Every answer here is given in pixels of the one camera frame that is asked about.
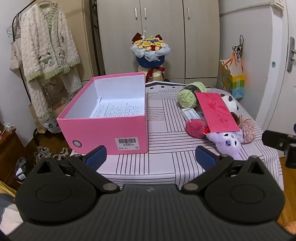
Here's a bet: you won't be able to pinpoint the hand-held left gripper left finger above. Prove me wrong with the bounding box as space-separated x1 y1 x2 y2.
35 145 121 194

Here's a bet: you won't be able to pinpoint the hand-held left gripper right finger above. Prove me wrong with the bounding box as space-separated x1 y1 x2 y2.
180 145 265 194

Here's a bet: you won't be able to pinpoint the purple plush toy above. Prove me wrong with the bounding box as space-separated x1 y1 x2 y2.
206 131 246 161

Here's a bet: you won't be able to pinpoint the pink cardboard box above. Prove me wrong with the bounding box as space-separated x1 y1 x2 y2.
57 72 149 155

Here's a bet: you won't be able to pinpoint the red fluffy pompom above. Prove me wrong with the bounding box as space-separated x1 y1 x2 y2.
185 118 210 139

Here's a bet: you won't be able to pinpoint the pink floral scrunchie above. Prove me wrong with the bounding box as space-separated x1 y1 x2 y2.
239 118 256 144

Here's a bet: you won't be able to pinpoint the red envelope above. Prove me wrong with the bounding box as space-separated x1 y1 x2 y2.
195 93 241 133

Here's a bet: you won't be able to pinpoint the panda plush toy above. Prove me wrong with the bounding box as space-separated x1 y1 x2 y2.
218 93 241 123

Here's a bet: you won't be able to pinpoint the green yarn ball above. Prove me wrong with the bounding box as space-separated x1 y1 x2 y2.
178 82 207 109

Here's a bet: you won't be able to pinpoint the white door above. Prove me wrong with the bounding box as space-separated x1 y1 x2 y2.
255 0 296 137

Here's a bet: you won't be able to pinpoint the printed paper sheet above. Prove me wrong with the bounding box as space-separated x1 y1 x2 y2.
89 96 145 118

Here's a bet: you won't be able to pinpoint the brown paper bag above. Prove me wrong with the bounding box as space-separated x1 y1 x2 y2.
29 97 70 133

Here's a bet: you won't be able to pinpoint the colourful paper gift bag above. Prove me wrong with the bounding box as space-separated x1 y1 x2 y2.
220 52 246 100

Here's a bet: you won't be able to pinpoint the dark blue bag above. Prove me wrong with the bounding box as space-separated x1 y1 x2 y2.
14 157 30 181

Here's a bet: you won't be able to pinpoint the cream pajama pants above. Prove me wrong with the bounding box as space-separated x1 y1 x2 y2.
29 68 83 123

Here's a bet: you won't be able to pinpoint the brown wooden cabinet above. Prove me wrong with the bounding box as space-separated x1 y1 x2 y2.
0 126 27 186

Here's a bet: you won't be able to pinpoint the yellow cloth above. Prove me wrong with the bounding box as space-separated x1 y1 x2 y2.
0 179 18 195

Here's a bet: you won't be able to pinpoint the black vertical pole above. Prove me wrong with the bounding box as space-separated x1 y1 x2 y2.
90 0 105 77

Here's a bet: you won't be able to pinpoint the yellow flower bouquet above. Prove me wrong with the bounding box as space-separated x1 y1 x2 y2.
130 32 171 82

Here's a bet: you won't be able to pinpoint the beige tote bag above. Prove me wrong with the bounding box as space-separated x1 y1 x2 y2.
9 22 23 76

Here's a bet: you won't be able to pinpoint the beige wardrobe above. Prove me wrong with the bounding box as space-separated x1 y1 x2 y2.
96 0 220 80

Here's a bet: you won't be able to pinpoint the cream knitted cardigan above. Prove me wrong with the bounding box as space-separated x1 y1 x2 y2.
20 1 81 81

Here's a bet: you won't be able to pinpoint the black clothes rack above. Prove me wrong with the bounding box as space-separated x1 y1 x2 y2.
11 0 58 105

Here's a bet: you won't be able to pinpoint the metal door handle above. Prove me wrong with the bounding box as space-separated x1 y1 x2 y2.
289 37 296 73

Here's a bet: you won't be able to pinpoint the black hanging cable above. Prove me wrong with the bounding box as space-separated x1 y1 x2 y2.
232 35 244 58

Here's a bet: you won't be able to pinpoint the white light switch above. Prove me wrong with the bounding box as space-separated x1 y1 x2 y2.
271 0 285 11

